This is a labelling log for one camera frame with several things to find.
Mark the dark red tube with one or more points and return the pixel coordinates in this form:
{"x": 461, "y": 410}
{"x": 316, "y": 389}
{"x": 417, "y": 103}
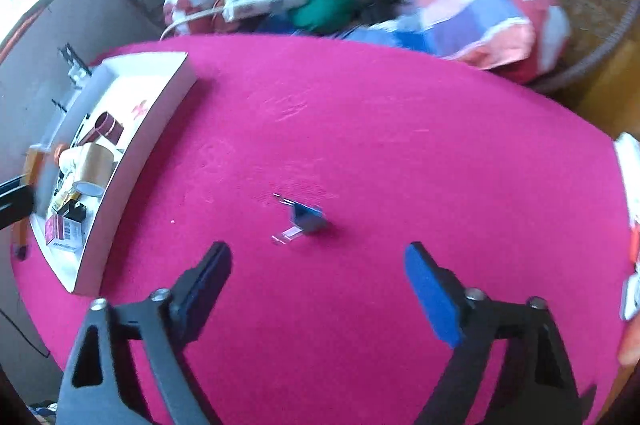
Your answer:
{"x": 87, "y": 136}

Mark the white power strip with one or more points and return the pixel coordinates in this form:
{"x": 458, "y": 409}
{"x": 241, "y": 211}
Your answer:
{"x": 265, "y": 0}

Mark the red box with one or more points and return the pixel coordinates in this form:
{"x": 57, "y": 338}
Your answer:
{"x": 62, "y": 231}

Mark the white power bank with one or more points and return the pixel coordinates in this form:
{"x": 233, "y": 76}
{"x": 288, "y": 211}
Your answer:
{"x": 629, "y": 175}

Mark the striped colourful cloth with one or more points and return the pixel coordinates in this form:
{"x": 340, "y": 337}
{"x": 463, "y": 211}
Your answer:
{"x": 465, "y": 10}

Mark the brown tape roll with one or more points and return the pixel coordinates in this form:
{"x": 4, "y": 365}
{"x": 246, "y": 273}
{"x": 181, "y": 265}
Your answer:
{"x": 95, "y": 162}

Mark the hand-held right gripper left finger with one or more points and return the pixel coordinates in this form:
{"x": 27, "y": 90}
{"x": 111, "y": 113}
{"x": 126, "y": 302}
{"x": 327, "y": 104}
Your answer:
{"x": 200, "y": 295}

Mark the white bottle orange cap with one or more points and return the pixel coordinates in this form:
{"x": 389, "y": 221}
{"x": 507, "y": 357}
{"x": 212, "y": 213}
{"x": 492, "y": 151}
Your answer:
{"x": 67, "y": 157}

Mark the small white square device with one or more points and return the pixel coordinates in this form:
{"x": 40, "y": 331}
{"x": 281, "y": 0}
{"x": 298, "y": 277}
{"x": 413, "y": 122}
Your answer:
{"x": 631, "y": 300}

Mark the black metal bracket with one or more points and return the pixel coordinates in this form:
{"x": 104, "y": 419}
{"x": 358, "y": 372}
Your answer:
{"x": 72, "y": 60}

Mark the green cloth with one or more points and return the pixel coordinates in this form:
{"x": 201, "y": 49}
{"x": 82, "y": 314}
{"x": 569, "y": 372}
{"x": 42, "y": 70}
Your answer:
{"x": 325, "y": 7}

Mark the red apple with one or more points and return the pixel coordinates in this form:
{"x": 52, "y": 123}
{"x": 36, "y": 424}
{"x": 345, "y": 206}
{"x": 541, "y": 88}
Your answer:
{"x": 630, "y": 350}

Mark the wooden door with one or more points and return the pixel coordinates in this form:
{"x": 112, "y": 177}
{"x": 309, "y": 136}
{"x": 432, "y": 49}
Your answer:
{"x": 615, "y": 95}

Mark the white tray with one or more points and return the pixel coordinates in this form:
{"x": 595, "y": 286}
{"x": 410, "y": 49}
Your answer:
{"x": 145, "y": 80}

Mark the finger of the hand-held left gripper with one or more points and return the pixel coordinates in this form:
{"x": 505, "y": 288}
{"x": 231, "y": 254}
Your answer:
{"x": 15, "y": 200}

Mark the pink tablecloth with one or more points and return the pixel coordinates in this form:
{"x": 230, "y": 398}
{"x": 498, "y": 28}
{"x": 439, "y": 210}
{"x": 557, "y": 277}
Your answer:
{"x": 375, "y": 145}

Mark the black charger plug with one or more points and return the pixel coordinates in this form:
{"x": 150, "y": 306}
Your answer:
{"x": 78, "y": 211}

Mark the blue binder clip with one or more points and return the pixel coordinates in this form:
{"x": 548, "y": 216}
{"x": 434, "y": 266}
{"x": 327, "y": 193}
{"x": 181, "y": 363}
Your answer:
{"x": 307, "y": 217}

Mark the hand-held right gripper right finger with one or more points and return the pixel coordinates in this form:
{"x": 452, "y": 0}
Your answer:
{"x": 432, "y": 300}

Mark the dark red cylinder tin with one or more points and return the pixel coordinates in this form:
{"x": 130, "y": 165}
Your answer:
{"x": 109, "y": 126}

